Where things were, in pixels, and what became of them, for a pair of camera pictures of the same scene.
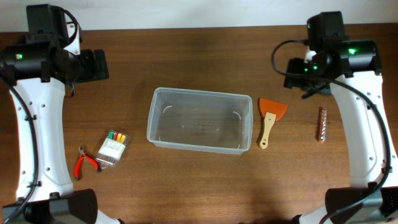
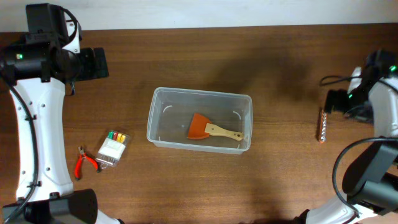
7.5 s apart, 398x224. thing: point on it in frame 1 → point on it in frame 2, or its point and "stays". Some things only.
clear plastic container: [200, 121] stays
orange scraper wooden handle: [272, 110] → [200, 127]
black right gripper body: [311, 84] → [356, 102]
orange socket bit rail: [323, 125] stays
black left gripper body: [94, 69] stays
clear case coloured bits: [111, 153] stays
